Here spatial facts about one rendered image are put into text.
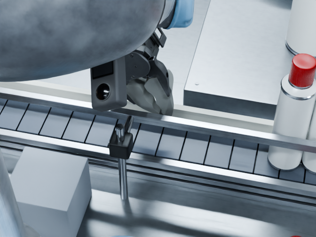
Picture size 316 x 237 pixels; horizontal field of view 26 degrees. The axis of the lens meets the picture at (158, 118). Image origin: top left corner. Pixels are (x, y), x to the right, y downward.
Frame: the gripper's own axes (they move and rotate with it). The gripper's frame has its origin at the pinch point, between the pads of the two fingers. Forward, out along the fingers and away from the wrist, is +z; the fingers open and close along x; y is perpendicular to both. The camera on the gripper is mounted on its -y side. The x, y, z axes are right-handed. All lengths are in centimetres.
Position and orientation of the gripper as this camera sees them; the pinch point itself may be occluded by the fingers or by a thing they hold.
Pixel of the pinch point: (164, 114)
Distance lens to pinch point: 104.9
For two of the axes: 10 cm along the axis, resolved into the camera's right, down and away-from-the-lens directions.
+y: 2.3, -7.1, 6.6
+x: -8.4, 1.9, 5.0
